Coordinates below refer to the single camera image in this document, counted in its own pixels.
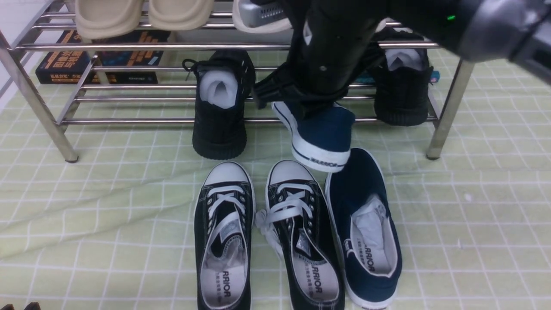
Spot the black knit sneaker right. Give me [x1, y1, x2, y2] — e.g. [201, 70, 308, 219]
[370, 28, 434, 127]

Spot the navy canvas shoe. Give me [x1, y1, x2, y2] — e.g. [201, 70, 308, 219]
[325, 148, 402, 310]
[272, 102, 356, 173]

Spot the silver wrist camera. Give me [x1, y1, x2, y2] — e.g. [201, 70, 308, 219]
[235, 0, 287, 29]

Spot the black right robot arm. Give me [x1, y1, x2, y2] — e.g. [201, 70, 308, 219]
[252, 0, 550, 108]

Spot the black knit sneaker left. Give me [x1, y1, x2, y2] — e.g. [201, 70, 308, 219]
[182, 49, 256, 160]

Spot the black white canvas sneaker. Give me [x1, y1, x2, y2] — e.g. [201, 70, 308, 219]
[194, 161, 256, 310]
[254, 160, 345, 310]

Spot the black orange book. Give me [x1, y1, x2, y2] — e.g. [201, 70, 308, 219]
[35, 30, 174, 85]

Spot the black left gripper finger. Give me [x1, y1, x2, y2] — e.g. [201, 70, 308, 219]
[24, 302, 41, 310]
[0, 304, 15, 310]

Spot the black white canvas sneaker right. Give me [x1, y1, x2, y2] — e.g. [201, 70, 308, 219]
[254, 160, 345, 310]

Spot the metal shoe rack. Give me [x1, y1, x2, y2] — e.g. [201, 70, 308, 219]
[1, 0, 474, 163]

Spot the beige slipper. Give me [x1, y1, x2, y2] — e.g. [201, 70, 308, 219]
[75, 0, 144, 40]
[148, 0, 214, 31]

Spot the black white canvas sneaker left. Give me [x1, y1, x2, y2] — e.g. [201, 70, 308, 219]
[194, 161, 256, 310]

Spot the black knit sneaker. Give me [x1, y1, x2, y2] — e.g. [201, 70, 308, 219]
[182, 49, 256, 160]
[370, 28, 434, 127]

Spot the beige slipper far left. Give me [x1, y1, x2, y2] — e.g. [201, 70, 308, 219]
[75, 0, 144, 40]

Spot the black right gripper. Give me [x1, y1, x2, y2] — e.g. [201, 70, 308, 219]
[252, 0, 388, 109]

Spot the green checkered tablecloth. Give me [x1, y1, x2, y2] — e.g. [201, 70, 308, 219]
[0, 61, 551, 310]

